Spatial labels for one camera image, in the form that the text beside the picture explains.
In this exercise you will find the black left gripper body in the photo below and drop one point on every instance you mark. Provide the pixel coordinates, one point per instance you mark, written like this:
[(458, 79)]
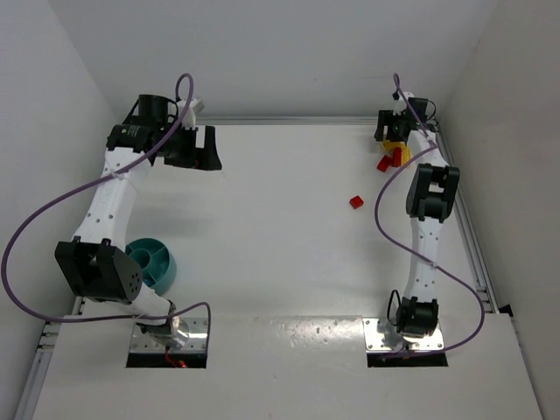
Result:
[(192, 146)]

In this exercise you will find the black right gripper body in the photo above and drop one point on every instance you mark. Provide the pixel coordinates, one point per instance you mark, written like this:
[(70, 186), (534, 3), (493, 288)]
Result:
[(389, 131)]

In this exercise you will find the yellow small lego brick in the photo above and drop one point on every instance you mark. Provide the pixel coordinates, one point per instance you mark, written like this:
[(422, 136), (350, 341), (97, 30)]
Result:
[(388, 146)]

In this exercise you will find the yellow long lego brick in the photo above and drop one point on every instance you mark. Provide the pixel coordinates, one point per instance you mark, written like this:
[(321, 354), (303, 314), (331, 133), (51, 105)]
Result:
[(405, 155)]

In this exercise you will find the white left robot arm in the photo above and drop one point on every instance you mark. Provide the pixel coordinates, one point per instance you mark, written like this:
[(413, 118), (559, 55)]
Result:
[(96, 263)]

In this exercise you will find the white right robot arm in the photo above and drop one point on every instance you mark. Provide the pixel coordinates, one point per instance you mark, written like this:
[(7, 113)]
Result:
[(428, 204)]

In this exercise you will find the red long lego brick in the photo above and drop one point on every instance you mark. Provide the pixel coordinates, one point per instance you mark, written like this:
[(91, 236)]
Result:
[(397, 157)]

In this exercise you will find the red small lego brick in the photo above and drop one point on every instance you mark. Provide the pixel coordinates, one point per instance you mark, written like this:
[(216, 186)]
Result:
[(384, 163)]

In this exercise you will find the red square lego brick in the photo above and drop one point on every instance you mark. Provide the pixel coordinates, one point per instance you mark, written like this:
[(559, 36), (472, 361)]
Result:
[(356, 202)]

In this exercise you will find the teal divided round container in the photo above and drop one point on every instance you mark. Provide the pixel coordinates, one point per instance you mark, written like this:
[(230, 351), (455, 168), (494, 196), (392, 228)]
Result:
[(156, 261)]

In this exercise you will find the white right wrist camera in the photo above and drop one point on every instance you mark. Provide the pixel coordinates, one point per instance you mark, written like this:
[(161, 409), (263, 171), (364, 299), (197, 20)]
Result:
[(401, 100)]

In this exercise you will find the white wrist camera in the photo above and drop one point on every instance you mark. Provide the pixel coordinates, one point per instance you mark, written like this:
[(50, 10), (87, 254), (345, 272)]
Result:
[(401, 100), (196, 106)]

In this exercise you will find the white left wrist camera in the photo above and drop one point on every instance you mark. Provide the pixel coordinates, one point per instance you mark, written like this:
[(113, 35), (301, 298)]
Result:
[(196, 106)]

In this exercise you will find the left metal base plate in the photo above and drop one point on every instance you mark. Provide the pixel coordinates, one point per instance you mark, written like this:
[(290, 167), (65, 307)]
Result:
[(182, 336)]

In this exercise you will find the metal base plate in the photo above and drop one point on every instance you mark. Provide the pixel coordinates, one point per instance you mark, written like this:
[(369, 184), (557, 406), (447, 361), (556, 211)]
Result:
[(381, 337), (182, 336)]

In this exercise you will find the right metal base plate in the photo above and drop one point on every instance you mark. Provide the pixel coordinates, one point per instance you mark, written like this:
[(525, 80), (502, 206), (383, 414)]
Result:
[(381, 337)]

